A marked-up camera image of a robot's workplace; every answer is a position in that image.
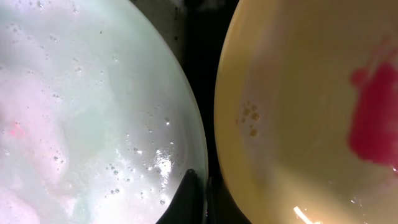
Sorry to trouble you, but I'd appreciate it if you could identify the yellow plate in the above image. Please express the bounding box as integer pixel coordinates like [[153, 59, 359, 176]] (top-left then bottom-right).
[[215, 0, 397, 223]]

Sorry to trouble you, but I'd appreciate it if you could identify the black round tray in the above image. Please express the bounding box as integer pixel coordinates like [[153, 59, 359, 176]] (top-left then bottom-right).
[[132, 0, 239, 179]]

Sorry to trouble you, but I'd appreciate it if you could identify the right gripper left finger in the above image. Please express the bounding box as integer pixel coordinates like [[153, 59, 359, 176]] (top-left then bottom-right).
[[156, 169, 205, 224]]

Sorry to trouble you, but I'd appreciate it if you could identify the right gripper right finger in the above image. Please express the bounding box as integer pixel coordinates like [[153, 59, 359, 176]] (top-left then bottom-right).
[[207, 177, 251, 224]]

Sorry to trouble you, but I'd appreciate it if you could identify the light green plate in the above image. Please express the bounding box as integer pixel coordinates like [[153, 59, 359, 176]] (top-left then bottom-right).
[[1, 1, 208, 223]]

